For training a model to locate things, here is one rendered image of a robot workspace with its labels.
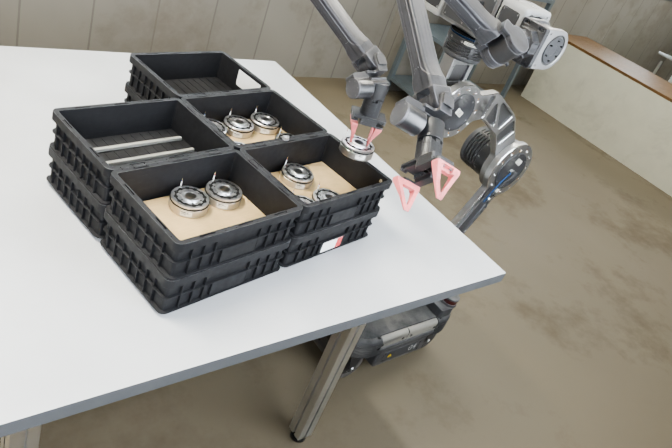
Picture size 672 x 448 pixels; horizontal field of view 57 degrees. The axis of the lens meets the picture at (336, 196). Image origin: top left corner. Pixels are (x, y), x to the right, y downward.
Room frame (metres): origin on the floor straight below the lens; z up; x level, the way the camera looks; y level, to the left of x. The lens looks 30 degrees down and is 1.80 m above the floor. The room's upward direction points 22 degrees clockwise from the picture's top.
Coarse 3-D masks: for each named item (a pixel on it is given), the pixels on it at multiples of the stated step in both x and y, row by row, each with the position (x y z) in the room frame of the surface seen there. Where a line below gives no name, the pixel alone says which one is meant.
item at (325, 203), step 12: (264, 144) 1.62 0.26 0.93; (276, 144) 1.65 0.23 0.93; (264, 168) 1.48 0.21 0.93; (372, 168) 1.74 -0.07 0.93; (276, 180) 1.45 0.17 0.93; (288, 192) 1.41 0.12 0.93; (348, 192) 1.54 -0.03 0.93; (360, 192) 1.57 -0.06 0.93; (372, 192) 1.62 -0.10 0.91; (312, 204) 1.40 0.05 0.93; (324, 204) 1.44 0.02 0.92; (336, 204) 1.48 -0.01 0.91
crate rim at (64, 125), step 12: (60, 108) 1.38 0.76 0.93; (72, 108) 1.40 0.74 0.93; (84, 108) 1.42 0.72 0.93; (96, 108) 1.45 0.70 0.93; (60, 120) 1.33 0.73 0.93; (204, 120) 1.62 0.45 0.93; (72, 132) 1.29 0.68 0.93; (216, 132) 1.58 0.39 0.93; (84, 144) 1.26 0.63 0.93; (228, 144) 1.54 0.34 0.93; (96, 156) 1.24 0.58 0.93; (180, 156) 1.38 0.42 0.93; (108, 168) 1.21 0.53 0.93; (120, 168) 1.23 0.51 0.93
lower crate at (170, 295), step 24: (120, 240) 1.16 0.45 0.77; (120, 264) 1.14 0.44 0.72; (144, 264) 1.09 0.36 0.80; (240, 264) 1.22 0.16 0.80; (264, 264) 1.32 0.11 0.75; (144, 288) 1.09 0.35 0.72; (168, 288) 1.04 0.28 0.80; (192, 288) 1.11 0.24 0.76; (216, 288) 1.18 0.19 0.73; (168, 312) 1.06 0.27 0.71
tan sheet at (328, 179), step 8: (312, 168) 1.77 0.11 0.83; (320, 168) 1.79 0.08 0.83; (328, 168) 1.82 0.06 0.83; (320, 176) 1.74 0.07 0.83; (328, 176) 1.76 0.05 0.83; (336, 176) 1.78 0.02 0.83; (312, 184) 1.68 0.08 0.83; (320, 184) 1.69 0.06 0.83; (328, 184) 1.71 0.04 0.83; (336, 184) 1.73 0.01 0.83; (344, 184) 1.75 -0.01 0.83; (296, 192) 1.59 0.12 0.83; (304, 192) 1.61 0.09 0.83; (312, 192) 1.63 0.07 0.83; (344, 192) 1.70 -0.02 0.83
